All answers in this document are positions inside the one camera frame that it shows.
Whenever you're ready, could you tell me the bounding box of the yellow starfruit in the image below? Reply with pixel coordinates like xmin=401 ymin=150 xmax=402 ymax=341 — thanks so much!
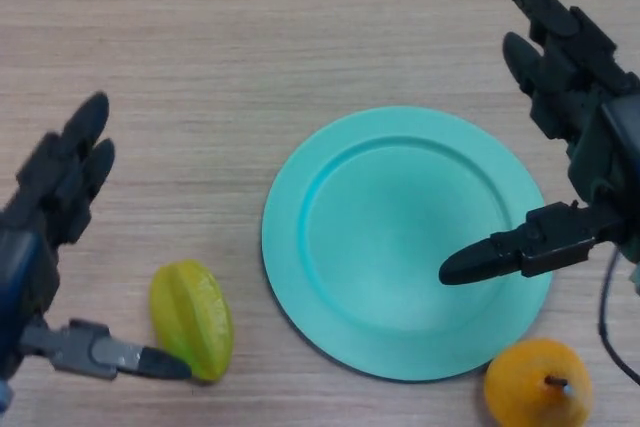
xmin=149 ymin=259 xmax=235 ymax=383

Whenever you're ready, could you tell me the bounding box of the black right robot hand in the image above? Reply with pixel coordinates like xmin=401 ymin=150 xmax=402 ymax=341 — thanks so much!
xmin=438 ymin=0 xmax=640 ymax=288

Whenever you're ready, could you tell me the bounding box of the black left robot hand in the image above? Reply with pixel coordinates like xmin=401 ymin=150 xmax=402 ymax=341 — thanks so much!
xmin=0 ymin=91 xmax=194 ymax=383

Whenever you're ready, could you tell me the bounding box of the green round plate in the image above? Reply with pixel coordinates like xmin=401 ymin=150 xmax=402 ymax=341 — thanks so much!
xmin=261 ymin=105 xmax=554 ymax=383

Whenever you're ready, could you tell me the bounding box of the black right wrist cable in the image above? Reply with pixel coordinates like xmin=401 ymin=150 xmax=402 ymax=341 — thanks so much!
xmin=598 ymin=249 xmax=640 ymax=384

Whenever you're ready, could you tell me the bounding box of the orange pear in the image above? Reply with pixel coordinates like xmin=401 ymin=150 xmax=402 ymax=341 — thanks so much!
xmin=483 ymin=338 xmax=595 ymax=427

